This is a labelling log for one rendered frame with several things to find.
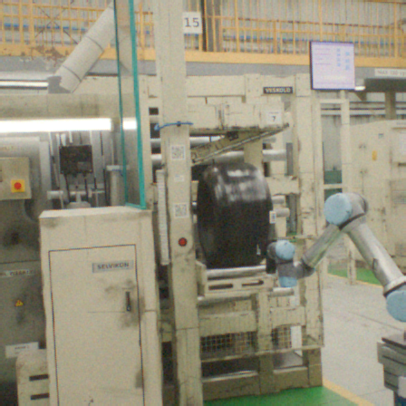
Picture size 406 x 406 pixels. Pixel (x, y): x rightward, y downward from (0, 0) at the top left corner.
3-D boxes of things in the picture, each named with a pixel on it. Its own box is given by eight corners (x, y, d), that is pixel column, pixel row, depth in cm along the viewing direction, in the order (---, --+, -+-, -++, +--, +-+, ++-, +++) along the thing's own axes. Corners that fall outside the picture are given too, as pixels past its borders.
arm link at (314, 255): (363, 185, 237) (295, 263, 261) (351, 186, 229) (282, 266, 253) (383, 204, 232) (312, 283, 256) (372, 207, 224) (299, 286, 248)
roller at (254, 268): (204, 272, 282) (202, 267, 286) (204, 280, 284) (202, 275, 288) (271, 265, 290) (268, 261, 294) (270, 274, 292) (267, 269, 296)
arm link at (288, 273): (305, 283, 246) (301, 257, 246) (291, 287, 238) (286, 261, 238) (290, 285, 251) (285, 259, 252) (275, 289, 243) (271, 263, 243)
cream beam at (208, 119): (181, 131, 311) (179, 104, 311) (172, 135, 336) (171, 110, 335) (285, 128, 326) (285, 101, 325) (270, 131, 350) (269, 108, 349)
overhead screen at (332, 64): (312, 89, 657) (310, 40, 654) (310, 90, 661) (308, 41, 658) (355, 89, 679) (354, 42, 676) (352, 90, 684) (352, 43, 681)
